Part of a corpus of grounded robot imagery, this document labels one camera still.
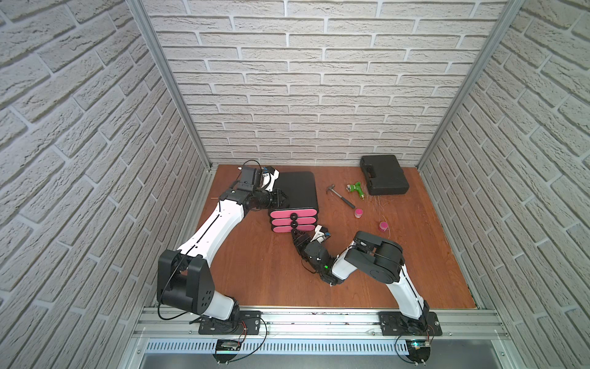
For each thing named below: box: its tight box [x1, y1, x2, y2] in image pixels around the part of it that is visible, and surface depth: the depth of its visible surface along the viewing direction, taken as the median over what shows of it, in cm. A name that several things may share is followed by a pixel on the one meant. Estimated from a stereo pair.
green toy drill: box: [345, 181, 365, 200], surface depth 110 cm
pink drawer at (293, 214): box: [269, 209, 319, 221], surface depth 85 cm
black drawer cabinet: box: [268, 171, 319, 231], surface depth 87 cm
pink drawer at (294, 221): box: [271, 216, 317, 227], surface depth 89 cm
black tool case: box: [359, 154, 410, 197], surface depth 113 cm
